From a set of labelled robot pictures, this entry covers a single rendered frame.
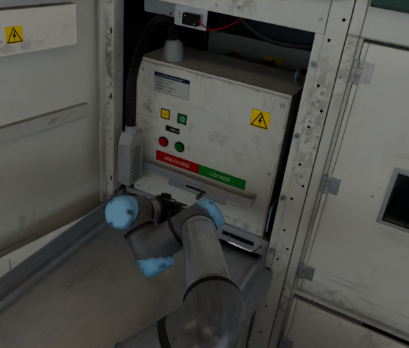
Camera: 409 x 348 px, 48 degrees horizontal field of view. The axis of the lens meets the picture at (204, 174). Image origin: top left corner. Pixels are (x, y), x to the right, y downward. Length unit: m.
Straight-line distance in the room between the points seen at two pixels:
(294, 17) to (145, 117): 0.58
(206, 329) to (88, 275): 0.79
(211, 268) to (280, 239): 0.64
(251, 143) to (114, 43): 0.50
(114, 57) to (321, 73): 0.62
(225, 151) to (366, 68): 0.48
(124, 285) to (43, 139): 0.49
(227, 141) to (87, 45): 0.50
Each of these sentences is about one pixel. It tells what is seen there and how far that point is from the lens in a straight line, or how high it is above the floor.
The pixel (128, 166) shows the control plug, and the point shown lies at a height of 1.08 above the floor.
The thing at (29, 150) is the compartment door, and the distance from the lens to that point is 1.42.
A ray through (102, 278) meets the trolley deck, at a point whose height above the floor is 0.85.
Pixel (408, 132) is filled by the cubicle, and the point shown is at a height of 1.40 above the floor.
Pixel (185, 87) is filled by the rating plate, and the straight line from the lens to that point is 1.37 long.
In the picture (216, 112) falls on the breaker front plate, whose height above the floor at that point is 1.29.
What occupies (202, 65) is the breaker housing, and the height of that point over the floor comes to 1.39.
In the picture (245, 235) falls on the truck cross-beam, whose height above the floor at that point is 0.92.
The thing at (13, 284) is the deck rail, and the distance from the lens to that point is 1.38.
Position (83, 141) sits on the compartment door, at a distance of 1.53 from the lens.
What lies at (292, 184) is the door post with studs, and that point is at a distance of 1.28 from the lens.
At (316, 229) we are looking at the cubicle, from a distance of 1.31.
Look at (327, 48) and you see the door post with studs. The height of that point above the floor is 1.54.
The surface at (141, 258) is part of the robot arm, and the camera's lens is 1.03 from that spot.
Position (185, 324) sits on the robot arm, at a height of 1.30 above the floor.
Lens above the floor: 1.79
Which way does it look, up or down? 30 degrees down
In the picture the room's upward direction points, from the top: 7 degrees clockwise
